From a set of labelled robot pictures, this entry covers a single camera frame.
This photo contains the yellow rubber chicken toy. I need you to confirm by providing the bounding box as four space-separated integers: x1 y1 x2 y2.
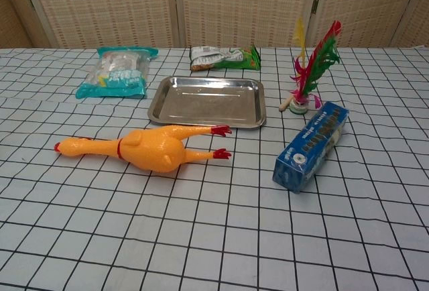
55 124 233 174

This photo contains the stainless steel tray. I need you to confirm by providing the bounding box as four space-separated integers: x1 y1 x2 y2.
147 76 267 129

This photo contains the small wooden stick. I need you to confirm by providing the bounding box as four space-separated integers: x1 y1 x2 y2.
278 98 296 113

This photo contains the green white snack bag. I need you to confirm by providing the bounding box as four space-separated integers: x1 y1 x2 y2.
189 44 261 72

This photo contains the colourful feather shuttlecock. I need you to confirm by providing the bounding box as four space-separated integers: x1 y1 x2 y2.
290 18 344 115

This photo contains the blue rectangular box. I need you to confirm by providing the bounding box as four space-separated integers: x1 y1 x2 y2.
271 101 351 194

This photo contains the white black grid tablecloth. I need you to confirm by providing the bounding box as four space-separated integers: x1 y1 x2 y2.
0 46 429 291

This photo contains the teal clear snack bag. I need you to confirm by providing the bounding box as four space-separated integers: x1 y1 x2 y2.
74 46 159 101

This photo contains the woven beige folding screen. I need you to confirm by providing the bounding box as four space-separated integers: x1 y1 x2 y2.
0 0 429 50

